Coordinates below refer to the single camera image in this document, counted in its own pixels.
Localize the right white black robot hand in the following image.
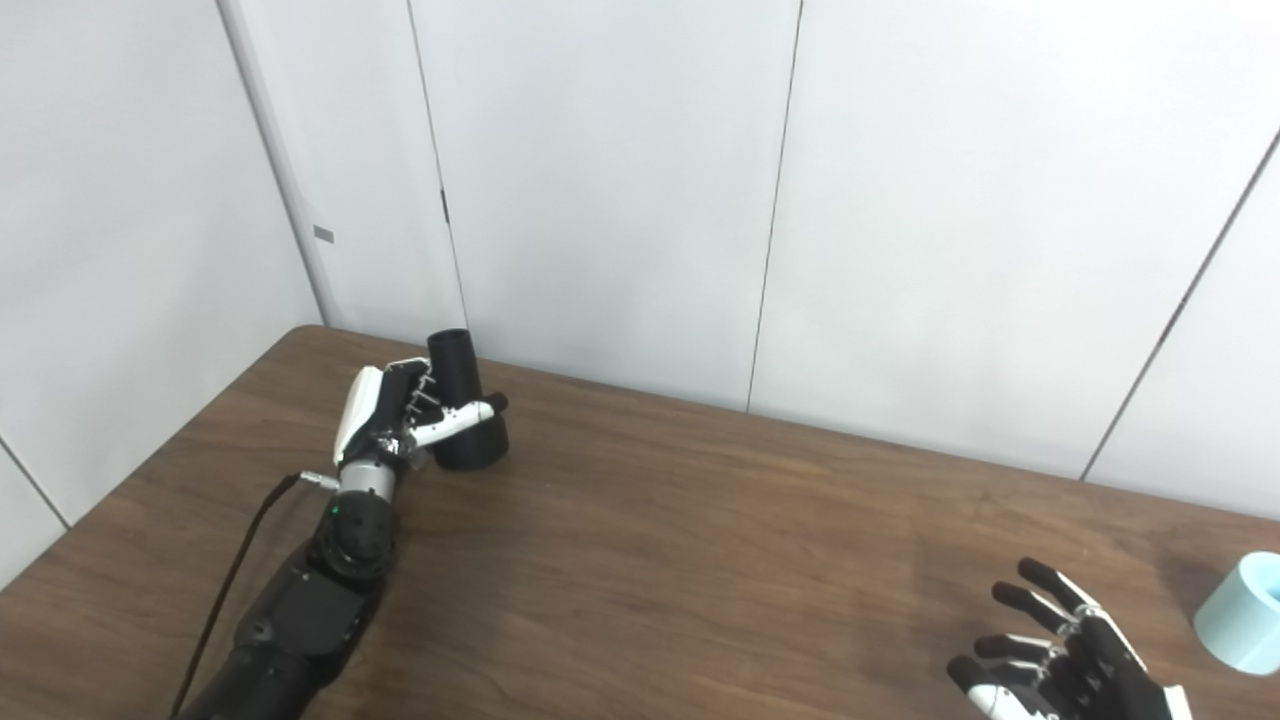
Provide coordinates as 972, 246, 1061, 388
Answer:
946, 557, 1193, 720

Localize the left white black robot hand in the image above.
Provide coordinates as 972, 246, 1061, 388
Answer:
332, 357, 509, 472

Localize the black funnel-shaped vase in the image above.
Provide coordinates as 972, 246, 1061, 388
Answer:
427, 328, 510, 472

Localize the light blue cylinder cup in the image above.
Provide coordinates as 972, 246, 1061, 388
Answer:
1193, 551, 1280, 675

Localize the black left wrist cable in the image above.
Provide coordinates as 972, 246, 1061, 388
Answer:
167, 470, 343, 720

